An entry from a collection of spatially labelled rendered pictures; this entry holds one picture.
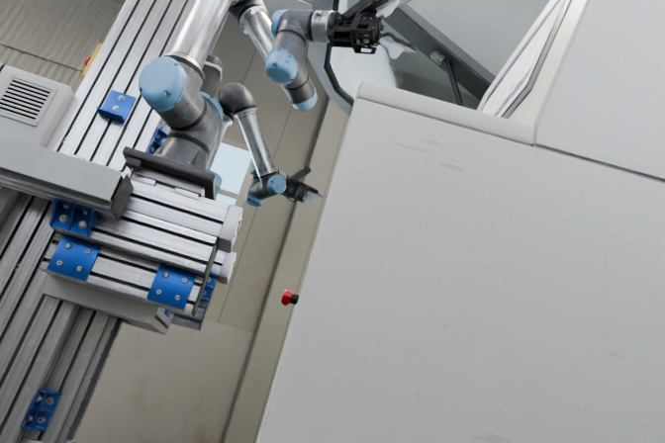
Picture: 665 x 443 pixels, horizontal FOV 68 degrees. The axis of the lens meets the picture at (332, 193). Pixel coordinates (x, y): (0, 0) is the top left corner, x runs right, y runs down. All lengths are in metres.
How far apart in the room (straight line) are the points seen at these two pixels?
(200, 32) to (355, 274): 0.96
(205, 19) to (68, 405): 1.02
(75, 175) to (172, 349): 2.23
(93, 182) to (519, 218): 0.87
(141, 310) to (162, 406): 1.99
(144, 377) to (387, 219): 2.85
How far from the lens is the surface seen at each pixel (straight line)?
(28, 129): 1.57
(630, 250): 0.65
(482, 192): 0.59
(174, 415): 3.30
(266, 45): 1.43
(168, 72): 1.26
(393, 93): 0.62
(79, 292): 1.37
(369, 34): 1.20
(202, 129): 1.34
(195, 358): 3.29
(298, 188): 2.18
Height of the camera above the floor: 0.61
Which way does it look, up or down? 22 degrees up
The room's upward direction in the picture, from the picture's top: 16 degrees clockwise
